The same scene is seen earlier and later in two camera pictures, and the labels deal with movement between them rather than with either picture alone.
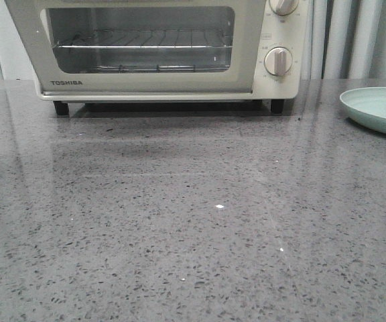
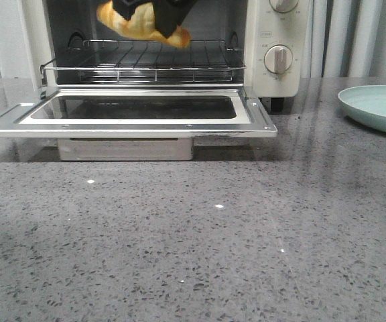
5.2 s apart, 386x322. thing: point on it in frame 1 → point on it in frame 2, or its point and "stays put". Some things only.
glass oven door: x=140 y=45 → x=135 y=113
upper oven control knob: x=283 y=7 stays put
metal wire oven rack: x=149 y=38 → x=109 y=60
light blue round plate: x=370 y=106 stays put
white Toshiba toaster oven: x=163 y=50 stays put
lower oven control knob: x=278 y=60 stays put
